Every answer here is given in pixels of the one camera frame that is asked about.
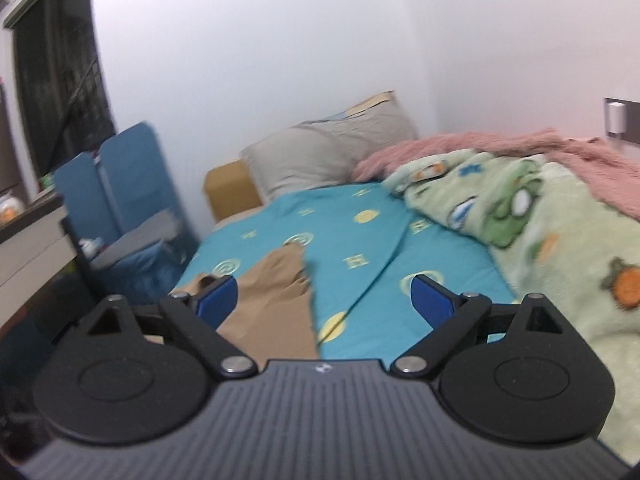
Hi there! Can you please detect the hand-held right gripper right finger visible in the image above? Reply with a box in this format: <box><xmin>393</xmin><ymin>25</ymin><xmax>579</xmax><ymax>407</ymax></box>
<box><xmin>391</xmin><ymin>274</ymin><xmax>560</xmax><ymax>379</ymax></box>

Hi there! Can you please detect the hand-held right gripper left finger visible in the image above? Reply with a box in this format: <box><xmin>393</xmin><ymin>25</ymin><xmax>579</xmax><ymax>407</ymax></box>
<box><xmin>87</xmin><ymin>275</ymin><xmax>258</xmax><ymax>379</ymax></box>

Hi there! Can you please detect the tan printed t-shirt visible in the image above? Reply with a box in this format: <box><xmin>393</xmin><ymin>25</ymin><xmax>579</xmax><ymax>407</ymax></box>
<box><xmin>170</xmin><ymin>244</ymin><xmax>321</xmax><ymax>361</ymax></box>

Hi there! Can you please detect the teal smiley print bedsheet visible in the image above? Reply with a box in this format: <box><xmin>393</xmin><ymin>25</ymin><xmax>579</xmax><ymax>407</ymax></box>
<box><xmin>170</xmin><ymin>182</ymin><xmax>518</xmax><ymax>361</ymax></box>

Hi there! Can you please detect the green cartoon print blanket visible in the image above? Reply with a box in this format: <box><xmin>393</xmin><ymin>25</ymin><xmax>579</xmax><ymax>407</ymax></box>
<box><xmin>382</xmin><ymin>150</ymin><xmax>640</xmax><ymax>466</ymax></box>

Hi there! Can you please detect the tall blue covered chair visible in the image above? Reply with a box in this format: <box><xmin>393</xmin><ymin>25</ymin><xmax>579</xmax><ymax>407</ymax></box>
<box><xmin>92</xmin><ymin>121</ymin><xmax>200</xmax><ymax>306</ymax></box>

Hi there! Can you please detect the grey pillow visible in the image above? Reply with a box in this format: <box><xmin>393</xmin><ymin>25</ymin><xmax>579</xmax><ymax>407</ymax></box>
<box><xmin>240</xmin><ymin>105</ymin><xmax>418</xmax><ymax>203</ymax></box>

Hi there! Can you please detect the white desk with dark top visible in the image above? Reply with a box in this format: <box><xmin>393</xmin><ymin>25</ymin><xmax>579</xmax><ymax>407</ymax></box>
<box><xmin>0</xmin><ymin>191</ymin><xmax>90</xmax><ymax>331</ymax></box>

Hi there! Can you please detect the pink fluffy blanket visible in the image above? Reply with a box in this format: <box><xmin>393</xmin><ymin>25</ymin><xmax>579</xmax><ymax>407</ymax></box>
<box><xmin>350</xmin><ymin>129</ymin><xmax>640</xmax><ymax>221</ymax></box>

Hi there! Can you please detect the yellow trimmed pillow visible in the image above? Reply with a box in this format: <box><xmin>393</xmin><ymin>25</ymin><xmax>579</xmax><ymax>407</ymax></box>
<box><xmin>320</xmin><ymin>90</ymin><xmax>398</xmax><ymax>123</ymax></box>

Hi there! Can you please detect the white orange printed cup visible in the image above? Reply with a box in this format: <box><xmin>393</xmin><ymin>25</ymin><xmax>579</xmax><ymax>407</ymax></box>
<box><xmin>0</xmin><ymin>194</ymin><xmax>23</xmax><ymax>225</ymax></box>

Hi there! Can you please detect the dark window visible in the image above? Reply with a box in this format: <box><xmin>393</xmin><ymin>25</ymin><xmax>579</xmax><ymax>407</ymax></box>
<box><xmin>10</xmin><ymin>0</ymin><xmax>117</xmax><ymax>181</ymax></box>

